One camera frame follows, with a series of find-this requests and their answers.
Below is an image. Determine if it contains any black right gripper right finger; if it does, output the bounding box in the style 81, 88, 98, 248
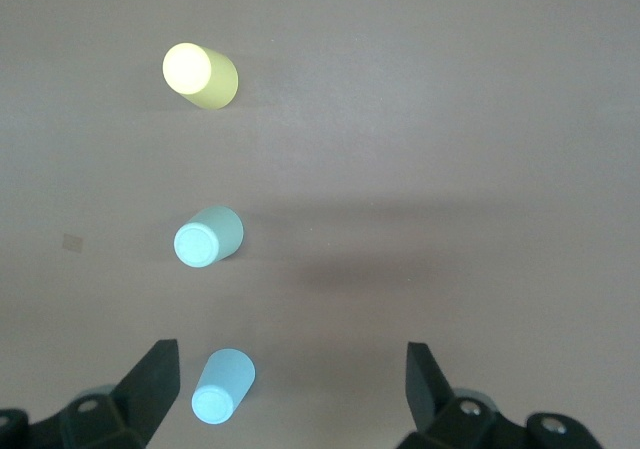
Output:
399, 341, 604, 449

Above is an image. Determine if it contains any mint green plastic cup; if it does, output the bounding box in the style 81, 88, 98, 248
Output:
172, 205, 246, 270

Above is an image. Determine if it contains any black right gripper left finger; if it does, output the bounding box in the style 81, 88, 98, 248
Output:
0, 338, 182, 449

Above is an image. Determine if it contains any light blue plastic cup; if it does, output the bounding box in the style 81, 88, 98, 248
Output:
190, 348, 257, 425

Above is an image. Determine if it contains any yellow plastic cup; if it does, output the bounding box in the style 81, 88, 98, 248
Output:
161, 42, 240, 111

